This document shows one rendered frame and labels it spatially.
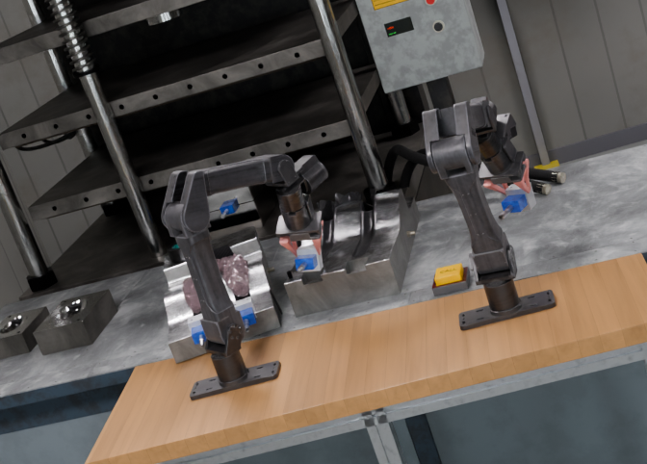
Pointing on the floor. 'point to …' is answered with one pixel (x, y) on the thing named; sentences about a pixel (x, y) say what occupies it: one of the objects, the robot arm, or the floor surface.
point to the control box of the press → (419, 32)
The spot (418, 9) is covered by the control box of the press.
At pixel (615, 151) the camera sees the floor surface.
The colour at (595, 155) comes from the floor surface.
